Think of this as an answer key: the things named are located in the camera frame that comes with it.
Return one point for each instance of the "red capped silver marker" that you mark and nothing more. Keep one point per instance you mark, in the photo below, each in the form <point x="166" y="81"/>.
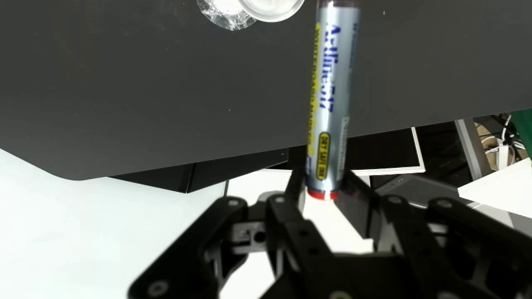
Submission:
<point x="331" y="89"/>

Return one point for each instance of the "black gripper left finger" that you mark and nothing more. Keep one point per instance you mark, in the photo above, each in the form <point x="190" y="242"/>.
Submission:
<point x="216" y="245"/>

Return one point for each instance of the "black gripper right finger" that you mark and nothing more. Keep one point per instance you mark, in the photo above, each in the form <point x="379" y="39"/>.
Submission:
<point x="427" y="244"/>

